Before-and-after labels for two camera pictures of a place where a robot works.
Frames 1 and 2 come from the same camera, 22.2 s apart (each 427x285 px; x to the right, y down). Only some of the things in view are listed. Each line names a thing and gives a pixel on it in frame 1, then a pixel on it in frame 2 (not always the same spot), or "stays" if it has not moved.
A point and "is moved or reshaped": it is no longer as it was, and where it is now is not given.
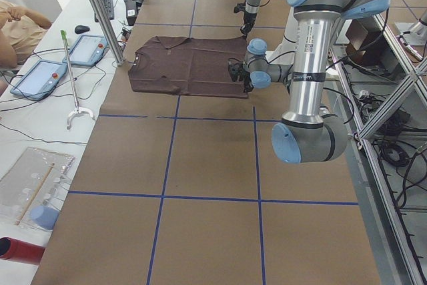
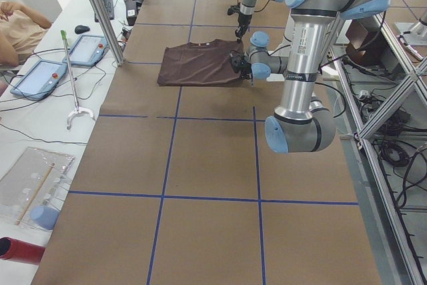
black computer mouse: [81, 29] stays
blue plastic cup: [45, 217] stays
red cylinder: [16, 250] stays
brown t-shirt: [189, 66] is moved or reshaped
